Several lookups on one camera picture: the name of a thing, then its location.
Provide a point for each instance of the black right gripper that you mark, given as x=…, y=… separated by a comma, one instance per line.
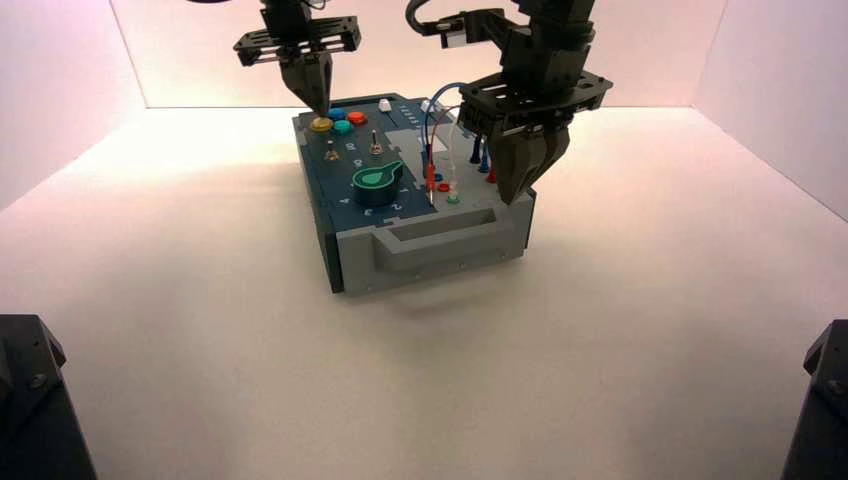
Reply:
x=543, y=66

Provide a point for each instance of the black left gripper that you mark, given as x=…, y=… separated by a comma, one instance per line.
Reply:
x=291, y=36

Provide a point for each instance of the blue and grey task box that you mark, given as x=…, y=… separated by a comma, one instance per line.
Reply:
x=424, y=258

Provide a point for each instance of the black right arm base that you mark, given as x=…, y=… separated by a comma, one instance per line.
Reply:
x=821, y=411

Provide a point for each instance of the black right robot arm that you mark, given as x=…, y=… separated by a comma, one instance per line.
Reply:
x=556, y=13

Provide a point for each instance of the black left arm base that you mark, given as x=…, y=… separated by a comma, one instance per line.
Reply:
x=33, y=411

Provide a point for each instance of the blue push button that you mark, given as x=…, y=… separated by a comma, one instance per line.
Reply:
x=338, y=114

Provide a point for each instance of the yellow push button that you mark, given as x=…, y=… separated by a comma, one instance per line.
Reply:
x=322, y=124

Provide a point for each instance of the green push button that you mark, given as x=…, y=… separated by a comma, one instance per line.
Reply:
x=342, y=127

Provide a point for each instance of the red push button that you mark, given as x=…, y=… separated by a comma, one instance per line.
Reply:
x=357, y=118

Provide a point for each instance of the black and green rotary knob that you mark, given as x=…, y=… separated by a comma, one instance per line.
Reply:
x=378, y=184

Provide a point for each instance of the metal toggle switch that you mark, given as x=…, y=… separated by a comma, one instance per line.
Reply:
x=376, y=146
x=331, y=155

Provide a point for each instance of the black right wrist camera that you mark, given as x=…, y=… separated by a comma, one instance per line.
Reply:
x=457, y=33

